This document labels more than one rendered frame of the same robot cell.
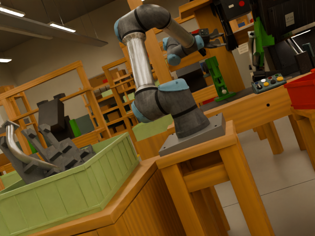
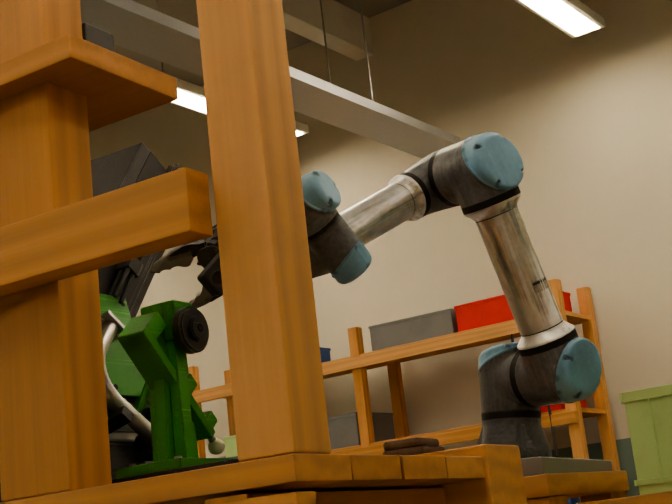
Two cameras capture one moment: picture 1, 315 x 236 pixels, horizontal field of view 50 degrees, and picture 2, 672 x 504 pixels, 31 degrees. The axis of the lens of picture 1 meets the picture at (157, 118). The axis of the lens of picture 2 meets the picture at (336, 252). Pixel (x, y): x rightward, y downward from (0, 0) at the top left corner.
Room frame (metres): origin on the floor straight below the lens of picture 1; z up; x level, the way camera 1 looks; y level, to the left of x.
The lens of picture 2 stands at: (3.76, 0.58, 0.75)
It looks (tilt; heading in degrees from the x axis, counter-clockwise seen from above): 14 degrees up; 204
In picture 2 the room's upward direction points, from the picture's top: 7 degrees counter-clockwise
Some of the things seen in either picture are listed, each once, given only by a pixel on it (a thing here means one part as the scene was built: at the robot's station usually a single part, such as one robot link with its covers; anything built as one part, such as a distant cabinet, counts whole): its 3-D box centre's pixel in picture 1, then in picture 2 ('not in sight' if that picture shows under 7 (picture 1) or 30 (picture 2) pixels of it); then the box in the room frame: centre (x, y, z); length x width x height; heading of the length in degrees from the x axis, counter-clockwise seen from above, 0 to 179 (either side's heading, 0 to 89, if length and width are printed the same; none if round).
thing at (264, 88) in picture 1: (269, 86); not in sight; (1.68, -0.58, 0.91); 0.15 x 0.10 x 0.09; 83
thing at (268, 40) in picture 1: (263, 35); (104, 348); (1.90, -0.73, 1.17); 0.13 x 0.12 x 0.20; 83
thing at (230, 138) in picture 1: (198, 142); (518, 492); (1.41, -0.12, 0.83); 0.32 x 0.32 x 0.04; 76
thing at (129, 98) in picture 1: (130, 101); not in sight; (11.76, 0.67, 1.11); 3.01 x 0.54 x 2.23; 79
